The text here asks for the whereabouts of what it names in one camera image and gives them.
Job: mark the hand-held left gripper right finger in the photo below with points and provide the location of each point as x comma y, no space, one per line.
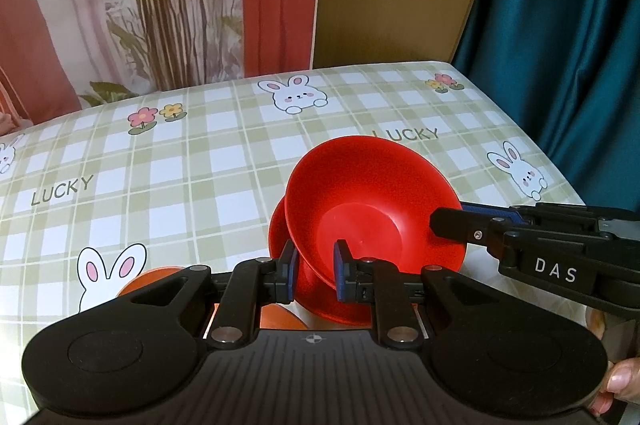
341,272

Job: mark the medium red bowl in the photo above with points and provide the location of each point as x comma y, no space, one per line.
320,305

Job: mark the large red bowl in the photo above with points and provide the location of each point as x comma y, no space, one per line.
350,185

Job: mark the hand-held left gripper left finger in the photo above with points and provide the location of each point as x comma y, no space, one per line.
290,272

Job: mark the person's right hand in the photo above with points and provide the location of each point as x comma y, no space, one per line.
622,377

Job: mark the green checkered tablecloth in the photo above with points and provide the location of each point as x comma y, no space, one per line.
200,165

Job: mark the teal curtain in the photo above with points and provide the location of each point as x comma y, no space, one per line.
575,30

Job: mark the orange square plate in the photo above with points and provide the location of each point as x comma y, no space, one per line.
150,277

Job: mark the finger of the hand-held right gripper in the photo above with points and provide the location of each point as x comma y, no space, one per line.
460,227
500,211

